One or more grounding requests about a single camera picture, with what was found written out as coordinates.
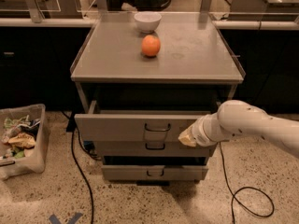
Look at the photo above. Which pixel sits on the yellow foam covered gripper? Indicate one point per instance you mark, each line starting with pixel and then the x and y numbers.
pixel 199 134

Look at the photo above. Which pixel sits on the grey top drawer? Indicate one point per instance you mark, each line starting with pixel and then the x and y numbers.
pixel 133 125

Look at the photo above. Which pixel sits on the grey drawer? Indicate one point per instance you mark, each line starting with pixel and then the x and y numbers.
pixel 153 173
pixel 151 149
pixel 133 125

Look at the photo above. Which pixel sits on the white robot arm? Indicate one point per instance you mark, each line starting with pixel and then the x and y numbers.
pixel 235 119

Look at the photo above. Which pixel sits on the grey middle drawer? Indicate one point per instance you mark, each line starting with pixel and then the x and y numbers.
pixel 151 149

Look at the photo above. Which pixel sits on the grey bottom drawer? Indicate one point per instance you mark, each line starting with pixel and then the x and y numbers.
pixel 153 173

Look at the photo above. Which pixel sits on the grey metal cabinet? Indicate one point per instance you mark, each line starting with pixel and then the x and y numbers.
pixel 193 71

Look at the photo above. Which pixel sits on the orange fruit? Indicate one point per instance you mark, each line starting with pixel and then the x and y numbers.
pixel 150 45

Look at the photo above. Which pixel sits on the white ceramic bowl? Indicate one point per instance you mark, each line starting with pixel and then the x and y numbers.
pixel 147 22

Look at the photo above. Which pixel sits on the clear plastic bin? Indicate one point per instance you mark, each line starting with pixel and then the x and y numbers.
pixel 36 162

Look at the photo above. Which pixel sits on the crumpled snack bags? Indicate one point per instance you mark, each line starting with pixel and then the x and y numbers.
pixel 19 137

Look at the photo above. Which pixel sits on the white horizontal rail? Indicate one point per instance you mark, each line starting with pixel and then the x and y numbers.
pixel 226 25

